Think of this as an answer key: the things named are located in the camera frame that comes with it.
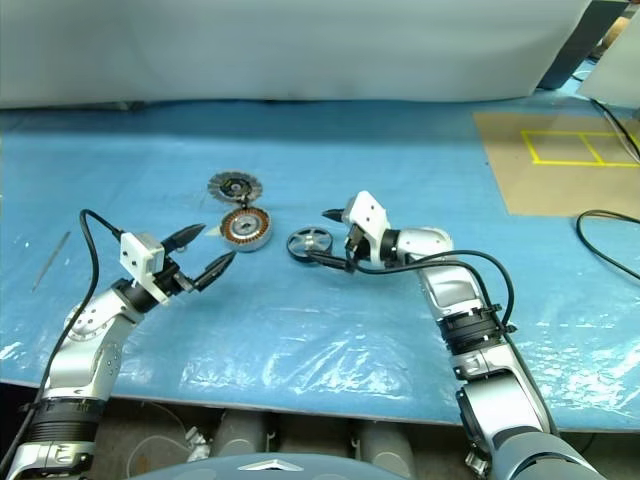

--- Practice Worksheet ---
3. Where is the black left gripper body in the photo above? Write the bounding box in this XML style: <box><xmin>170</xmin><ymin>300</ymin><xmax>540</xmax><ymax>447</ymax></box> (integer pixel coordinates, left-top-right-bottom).
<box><xmin>148</xmin><ymin>242</ymin><xmax>199</xmax><ymax>301</ymax></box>

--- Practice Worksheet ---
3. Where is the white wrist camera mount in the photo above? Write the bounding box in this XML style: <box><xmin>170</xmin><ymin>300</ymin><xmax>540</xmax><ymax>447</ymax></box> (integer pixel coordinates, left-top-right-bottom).
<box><xmin>341</xmin><ymin>190</ymin><xmax>390</xmax><ymax>265</ymax></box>
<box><xmin>119</xmin><ymin>231</ymin><xmax>174</xmax><ymax>306</ymax></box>

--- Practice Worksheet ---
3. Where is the thin black cable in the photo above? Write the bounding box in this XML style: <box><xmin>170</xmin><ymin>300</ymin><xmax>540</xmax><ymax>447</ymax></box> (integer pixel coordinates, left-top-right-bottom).
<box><xmin>591</xmin><ymin>97</ymin><xmax>640</xmax><ymax>157</ymax></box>

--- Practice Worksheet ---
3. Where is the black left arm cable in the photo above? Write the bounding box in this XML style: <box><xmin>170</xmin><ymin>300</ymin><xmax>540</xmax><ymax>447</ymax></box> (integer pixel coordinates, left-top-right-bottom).
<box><xmin>0</xmin><ymin>208</ymin><xmax>126</xmax><ymax>466</ymax></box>

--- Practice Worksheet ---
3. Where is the white backdrop sheet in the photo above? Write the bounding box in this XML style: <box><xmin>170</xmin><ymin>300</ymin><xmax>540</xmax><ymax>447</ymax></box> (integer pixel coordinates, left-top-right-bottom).
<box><xmin>0</xmin><ymin>0</ymin><xmax>595</xmax><ymax>110</ymax></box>

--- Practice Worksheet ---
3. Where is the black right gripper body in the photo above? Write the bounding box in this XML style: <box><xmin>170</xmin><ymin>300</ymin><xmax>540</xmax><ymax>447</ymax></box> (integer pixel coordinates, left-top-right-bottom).
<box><xmin>339</xmin><ymin>207</ymin><xmax>375</xmax><ymax>266</ymax></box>

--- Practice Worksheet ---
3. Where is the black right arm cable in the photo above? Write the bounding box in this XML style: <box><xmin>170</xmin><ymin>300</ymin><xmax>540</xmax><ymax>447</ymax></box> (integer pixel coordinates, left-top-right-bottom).
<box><xmin>349</xmin><ymin>249</ymin><xmax>561</xmax><ymax>437</ymax></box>

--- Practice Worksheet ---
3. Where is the white board panel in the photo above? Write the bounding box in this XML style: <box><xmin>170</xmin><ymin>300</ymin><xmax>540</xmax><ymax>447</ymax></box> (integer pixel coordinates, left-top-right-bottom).
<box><xmin>577</xmin><ymin>13</ymin><xmax>640</xmax><ymax>109</ymax></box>

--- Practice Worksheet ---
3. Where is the thin white cable under table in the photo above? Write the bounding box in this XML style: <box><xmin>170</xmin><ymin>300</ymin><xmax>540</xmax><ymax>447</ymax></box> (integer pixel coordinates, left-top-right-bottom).
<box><xmin>127</xmin><ymin>399</ymin><xmax>212</xmax><ymax>467</ymax></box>

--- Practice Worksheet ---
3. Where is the brown cardboard sheet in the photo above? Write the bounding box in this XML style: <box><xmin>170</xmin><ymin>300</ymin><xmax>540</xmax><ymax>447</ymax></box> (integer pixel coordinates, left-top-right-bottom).
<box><xmin>472</xmin><ymin>110</ymin><xmax>640</xmax><ymax>218</ymax></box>

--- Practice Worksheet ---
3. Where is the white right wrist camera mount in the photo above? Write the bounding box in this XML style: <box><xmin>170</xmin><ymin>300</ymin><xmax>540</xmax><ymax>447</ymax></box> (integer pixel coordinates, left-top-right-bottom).
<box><xmin>341</xmin><ymin>190</ymin><xmax>390</xmax><ymax>265</ymax></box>

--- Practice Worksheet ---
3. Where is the grey rounded shape under table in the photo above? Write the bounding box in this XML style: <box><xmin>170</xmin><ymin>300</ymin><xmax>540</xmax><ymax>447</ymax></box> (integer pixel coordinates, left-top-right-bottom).
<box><xmin>356</xmin><ymin>418</ymin><xmax>417</xmax><ymax>466</ymax></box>
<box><xmin>212</xmin><ymin>409</ymin><xmax>271</xmax><ymax>459</ymax></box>

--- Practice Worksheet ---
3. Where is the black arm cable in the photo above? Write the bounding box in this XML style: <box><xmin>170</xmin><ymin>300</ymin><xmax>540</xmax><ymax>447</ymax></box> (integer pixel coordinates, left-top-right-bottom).
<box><xmin>0</xmin><ymin>208</ymin><xmax>126</xmax><ymax>466</ymax></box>
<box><xmin>349</xmin><ymin>249</ymin><xmax>561</xmax><ymax>437</ymax></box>

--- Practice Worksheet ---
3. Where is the black motor rotor ring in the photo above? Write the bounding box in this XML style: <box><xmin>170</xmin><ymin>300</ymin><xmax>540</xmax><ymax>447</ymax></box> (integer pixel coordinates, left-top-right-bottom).
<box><xmin>286</xmin><ymin>225</ymin><xmax>334</xmax><ymax>266</ymax></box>

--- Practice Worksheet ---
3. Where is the motor stator with copper windings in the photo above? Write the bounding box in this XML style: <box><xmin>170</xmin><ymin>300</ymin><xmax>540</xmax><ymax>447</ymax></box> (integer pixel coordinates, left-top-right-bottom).
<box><xmin>219</xmin><ymin>205</ymin><xmax>275</xmax><ymax>255</ymax></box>

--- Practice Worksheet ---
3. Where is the thick black loose cable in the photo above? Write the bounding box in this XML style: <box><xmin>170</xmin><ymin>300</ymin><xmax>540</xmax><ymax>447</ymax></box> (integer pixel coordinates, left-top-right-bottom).
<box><xmin>575</xmin><ymin>209</ymin><xmax>640</xmax><ymax>284</ymax></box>

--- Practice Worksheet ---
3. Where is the grey robot torso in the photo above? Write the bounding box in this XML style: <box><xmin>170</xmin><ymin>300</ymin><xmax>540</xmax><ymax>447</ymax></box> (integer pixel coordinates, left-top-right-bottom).
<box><xmin>124</xmin><ymin>452</ymin><xmax>382</xmax><ymax>480</ymax></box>

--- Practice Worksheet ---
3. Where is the thin grey metal rod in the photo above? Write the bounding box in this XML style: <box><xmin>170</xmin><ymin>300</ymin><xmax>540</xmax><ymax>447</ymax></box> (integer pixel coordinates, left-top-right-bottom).
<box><xmin>30</xmin><ymin>230</ymin><xmax>72</xmax><ymax>294</ymax></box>

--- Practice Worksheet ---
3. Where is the blue plastic table cover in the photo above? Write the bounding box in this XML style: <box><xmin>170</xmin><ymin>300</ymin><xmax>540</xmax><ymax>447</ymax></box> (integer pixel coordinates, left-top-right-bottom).
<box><xmin>0</xmin><ymin>91</ymin><xmax>640</xmax><ymax>432</ymax></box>

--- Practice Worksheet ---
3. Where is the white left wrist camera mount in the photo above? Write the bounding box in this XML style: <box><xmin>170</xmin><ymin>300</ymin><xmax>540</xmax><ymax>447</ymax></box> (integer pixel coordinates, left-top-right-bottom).
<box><xmin>119</xmin><ymin>231</ymin><xmax>174</xmax><ymax>306</ymax></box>

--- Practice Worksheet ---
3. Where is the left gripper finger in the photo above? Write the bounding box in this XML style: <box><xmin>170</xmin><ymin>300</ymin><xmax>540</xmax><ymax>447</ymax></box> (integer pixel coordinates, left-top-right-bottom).
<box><xmin>193</xmin><ymin>250</ymin><xmax>238</xmax><ymax>293</ymax></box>
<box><xmin>162</xmin><ymin>223</ymin><xmax>207</xmax><ymax>256</ymax></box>

